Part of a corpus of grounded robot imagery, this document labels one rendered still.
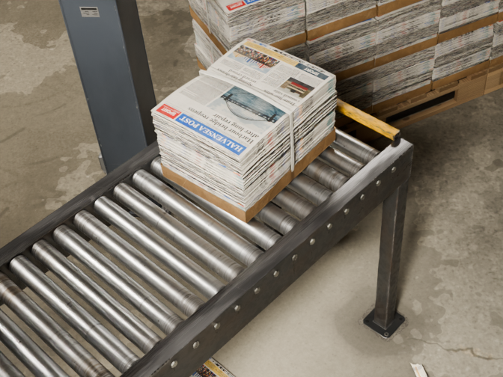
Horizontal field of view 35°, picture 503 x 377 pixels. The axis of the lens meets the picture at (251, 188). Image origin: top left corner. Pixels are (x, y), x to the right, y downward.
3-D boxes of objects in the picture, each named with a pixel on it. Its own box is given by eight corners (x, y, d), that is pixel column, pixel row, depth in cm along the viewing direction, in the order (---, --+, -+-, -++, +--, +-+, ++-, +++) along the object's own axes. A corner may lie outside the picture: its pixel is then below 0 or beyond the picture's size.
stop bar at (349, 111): (282, 73, 234) (281, 67, 232) (401, 135, 211) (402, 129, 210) (275, 78, 232) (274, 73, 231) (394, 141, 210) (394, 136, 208)
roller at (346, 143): (259, 94, 235) (257, 81, 232) (385, 164, 211) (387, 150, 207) (247, 102, 233) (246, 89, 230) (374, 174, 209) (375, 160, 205)
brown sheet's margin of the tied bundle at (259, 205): (202, 142, 214) (200, 130, 211) (286, 186, 200) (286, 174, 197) (162, 176, 206) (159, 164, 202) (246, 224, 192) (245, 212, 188)
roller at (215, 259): (126, 189, 211) (122, 176, 207) (252, 280, 186) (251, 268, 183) (111, 200, 209) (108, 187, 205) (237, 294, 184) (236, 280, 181)
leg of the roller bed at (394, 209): (382, 310, 268) (394, 167, 220) (396, 319, 265) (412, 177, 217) (371, 321, 265) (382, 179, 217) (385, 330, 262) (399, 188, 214)
